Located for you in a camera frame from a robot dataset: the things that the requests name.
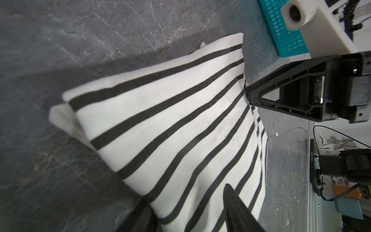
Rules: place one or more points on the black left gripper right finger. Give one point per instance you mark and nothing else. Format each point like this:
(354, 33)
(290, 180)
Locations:
(238, 217)

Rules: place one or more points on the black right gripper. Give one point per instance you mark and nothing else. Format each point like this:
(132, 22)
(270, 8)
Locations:
(291, 89)

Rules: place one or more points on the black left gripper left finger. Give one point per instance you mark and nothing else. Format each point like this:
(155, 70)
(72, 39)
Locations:
(140, 219)

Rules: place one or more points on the black striped tank top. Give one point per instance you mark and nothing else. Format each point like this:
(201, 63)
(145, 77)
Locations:
(176, 133)

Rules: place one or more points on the teal plastic basket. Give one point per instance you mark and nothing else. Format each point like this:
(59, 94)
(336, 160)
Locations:
(288, 43)

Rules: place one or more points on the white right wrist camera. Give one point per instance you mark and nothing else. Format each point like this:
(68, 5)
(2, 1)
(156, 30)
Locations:
(321, 31)

